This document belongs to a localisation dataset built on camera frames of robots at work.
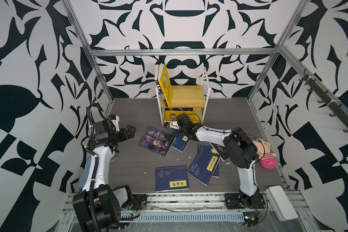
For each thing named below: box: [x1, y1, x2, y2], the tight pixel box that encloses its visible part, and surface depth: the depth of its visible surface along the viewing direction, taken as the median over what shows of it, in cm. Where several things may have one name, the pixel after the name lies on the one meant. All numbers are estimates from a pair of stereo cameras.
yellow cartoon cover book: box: [158, 64, 174, 108], surface depth 82 cm
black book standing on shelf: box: [154, 63, 168, 108], surface depth 79 cm
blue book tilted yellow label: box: [186, 147, 221, 187], surface depth 85 cm
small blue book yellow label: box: [171, 129, 191, 153], surface depth 96 cm
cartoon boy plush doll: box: [252, 138, 281, 169], surface depth 87 cm
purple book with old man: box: [137, 125, 176, 158], surface depth 96 cm
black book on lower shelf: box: [173, 107, 194, 112], surface depth 110 cm
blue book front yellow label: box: [155, 164, 190, 193], surface depth 83 cm
